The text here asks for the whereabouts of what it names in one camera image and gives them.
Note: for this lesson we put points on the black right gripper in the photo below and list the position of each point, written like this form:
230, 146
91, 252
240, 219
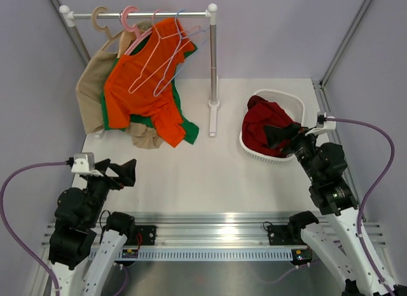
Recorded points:
292, 131

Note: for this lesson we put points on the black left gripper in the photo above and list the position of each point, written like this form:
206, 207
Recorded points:
125, 172

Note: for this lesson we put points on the dark red t shirt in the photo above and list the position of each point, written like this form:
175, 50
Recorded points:
261, 112

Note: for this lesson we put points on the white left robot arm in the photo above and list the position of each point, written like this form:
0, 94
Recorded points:
77, 214

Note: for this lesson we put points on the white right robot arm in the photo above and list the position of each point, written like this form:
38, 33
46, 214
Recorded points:
353, 260

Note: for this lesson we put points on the green t shirt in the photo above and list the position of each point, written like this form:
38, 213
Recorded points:
190, 128

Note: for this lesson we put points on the beige t shirt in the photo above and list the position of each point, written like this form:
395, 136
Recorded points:
90, 86

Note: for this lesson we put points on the orange t shirt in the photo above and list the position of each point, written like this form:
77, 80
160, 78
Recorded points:
137, 84

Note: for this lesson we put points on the white plastic laundry basket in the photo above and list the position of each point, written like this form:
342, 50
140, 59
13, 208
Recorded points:
294, 108

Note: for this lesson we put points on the white metal clothes rack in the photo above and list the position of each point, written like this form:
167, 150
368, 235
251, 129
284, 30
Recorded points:
210, 14

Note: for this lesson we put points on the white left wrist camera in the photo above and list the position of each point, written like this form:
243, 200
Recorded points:
84, 164

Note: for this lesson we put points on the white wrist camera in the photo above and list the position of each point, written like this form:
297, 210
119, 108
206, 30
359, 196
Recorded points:
84, 164
325, 124

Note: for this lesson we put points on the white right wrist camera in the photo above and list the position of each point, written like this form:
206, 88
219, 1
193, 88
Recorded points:
325, 124

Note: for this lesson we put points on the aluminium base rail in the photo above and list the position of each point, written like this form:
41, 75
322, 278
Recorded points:
224, 230

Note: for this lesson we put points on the white slotted cable duct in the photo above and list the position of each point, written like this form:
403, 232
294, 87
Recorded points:
206, 255

